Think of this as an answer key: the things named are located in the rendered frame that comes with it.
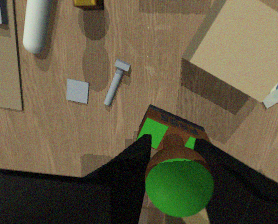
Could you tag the cream inspection card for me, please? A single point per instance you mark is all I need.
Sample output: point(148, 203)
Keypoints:
point(272, 97)

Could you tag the yellow hand stamp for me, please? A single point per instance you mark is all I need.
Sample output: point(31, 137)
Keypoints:
point(89, 5)

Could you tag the grey square plate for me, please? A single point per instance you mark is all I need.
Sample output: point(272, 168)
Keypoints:
point(77, 91)

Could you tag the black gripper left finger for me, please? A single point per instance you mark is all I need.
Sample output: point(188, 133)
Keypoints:
point(112, 194)

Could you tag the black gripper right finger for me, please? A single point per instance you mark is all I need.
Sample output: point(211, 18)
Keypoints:
point(241, 195)

